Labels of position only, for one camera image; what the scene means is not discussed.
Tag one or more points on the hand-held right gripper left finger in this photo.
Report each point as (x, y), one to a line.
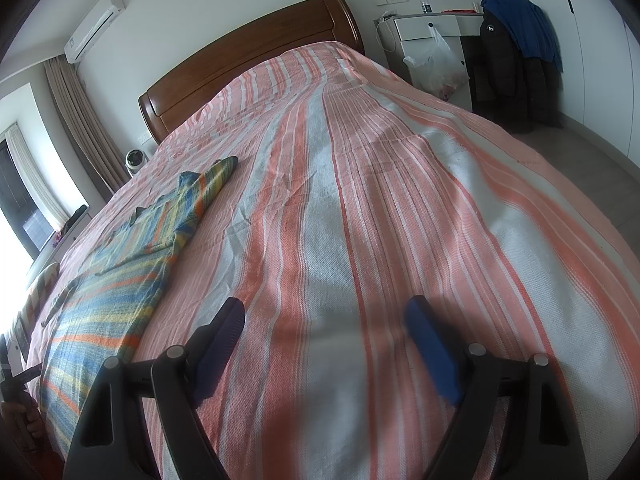
(220, 345)

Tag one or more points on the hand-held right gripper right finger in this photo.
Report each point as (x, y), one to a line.
(435, 350)

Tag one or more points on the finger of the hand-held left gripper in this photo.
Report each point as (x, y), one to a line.
(27, 375)

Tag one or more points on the multicolour striped shirt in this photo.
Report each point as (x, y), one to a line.
(105, 300)

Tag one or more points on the person's left hand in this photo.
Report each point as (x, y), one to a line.
(27, 420)

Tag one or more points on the striped cushion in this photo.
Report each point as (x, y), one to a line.
(42, 285)

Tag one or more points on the pink striped bed cover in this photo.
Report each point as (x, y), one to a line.
(400, 210)

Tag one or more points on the white window cabinet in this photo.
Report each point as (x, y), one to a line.
(67, 232)

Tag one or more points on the window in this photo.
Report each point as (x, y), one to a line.
(25, 220)

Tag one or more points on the white sheer curtain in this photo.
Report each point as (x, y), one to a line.
(35, 175)

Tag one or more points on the small white fan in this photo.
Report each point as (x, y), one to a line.
(136, 160)

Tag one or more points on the beige curtain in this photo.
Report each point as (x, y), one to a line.
(85, 120)

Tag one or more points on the white plastic bag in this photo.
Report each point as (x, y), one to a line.
(440, 67)

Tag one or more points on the black jacket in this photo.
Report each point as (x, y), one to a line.
(505, 75)

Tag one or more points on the brown wooden headboard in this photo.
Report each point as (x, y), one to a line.
(250, 55)

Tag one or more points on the white desk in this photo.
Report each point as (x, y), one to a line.
(420, 27)

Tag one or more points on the blue garment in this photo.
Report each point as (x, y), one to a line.
(525, 25)

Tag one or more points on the red item on desk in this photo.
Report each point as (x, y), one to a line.
(460, 11)

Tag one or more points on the white wardrobe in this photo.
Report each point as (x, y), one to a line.
(600, 50)

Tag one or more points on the white air conditioner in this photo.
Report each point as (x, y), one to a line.
(92, 25)

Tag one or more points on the clear water bottle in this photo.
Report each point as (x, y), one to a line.
(425, 4)

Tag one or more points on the white wall socket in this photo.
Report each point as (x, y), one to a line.
(142, 137)

